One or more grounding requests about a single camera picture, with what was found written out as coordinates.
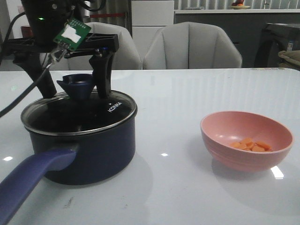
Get dark appliance at right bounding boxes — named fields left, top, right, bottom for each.
left=254, top=23, right=300, bottom=68

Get dark blue saucepan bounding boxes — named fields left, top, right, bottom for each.
left=0, top=90, right=138, bottom=225

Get glass pot lid blue knob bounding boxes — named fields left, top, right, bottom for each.
left=20, top=74, right=138, bottom=137

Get fruit plate on counter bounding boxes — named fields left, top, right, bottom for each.
left=231, top=0, right=250, bottom=9

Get orange ham slices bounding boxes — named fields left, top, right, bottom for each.
left=229, top=138, right=272, bottom=152

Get pink plastic bowl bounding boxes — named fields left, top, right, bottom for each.
left=200, top=111, right=294, bottom=172

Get beige cushion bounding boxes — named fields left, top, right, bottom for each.
left=278, top=50, right=300, bottom=71

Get white cabinet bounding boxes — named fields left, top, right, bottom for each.
left=131, top=0, right=174, bottom=59

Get grey upholstered chair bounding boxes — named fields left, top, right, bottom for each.
left=50, top=22, right=142, bottom=71
left=142, top=22, right=242, bottom=70

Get left grey upholstered chair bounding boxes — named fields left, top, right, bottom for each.
left=50, top=22, right=142, bottom=71

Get green circuit board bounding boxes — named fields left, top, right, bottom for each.
left=53, top=18, right=91, bottom=52

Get red barrier belt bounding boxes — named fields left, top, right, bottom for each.
left=90, top=13, right=126, bottom=18

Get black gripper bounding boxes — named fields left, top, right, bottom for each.
left=1, top=0, right=119, bottom=98

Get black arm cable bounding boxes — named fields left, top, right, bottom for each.
left=0, top=11, right=52, bottom=118

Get right grey upholstered chair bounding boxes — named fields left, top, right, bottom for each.
left=142, top=22, right=242, bottom=70

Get grey counter white top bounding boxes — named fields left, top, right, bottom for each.
left=174, top=9, right=300, bottom=68

